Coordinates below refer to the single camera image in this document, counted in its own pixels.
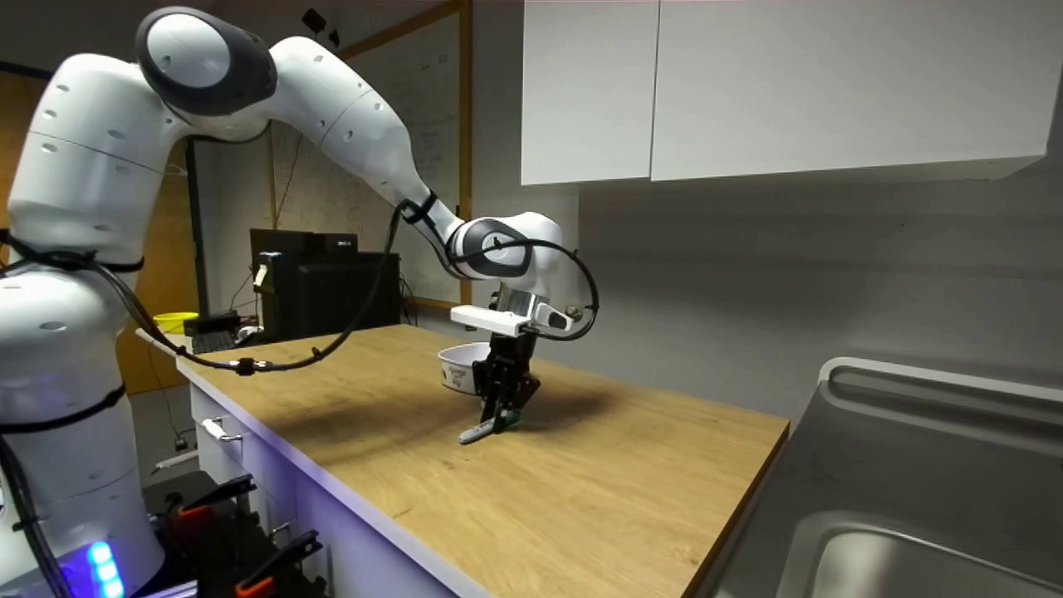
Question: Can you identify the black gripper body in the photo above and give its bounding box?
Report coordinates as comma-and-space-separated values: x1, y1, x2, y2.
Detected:
480, 329, 545, 391

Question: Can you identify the green capped white marker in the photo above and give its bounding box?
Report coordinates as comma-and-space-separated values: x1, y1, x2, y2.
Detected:
454, 414, 503, 447

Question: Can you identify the white patterned bowl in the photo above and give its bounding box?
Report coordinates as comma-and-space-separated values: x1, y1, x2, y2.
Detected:
434, 338, 499, 399

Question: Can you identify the black box appliance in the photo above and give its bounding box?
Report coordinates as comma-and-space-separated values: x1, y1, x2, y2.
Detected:
245, 227, 406, 338

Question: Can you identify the white counter cabinet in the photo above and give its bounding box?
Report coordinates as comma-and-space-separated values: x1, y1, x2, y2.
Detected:
181, 377, 474, 598

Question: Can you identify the red and black clamp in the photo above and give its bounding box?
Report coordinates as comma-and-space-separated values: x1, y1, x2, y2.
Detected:
162, 473, 258, 537
228, 528, 326, 598

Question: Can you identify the narrow white cabinet door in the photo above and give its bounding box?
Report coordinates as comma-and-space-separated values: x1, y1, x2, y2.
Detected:
517, 0, 665, 189

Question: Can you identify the yellow plastic object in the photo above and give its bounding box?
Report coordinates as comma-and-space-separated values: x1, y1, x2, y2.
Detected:
152, 310, 203, 338

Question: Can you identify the brown wooden door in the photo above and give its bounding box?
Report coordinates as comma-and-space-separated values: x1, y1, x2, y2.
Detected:
0, 71, 208, 399

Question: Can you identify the stainless steel sink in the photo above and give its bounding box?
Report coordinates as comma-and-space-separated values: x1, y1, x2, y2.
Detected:
704, 353, 1063, 598

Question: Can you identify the wide white cabinet door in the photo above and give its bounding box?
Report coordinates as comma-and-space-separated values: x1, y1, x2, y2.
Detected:
647, 0, 1063, 185

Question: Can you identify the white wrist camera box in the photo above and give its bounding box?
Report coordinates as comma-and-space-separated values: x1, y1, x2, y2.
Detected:
449, 303, 537, 338

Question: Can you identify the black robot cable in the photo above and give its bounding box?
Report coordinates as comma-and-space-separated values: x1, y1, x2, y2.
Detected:
0, 196, 605, 379

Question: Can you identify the silver drawer handle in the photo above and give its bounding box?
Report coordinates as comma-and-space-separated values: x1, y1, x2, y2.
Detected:
196, 412, 245, 447

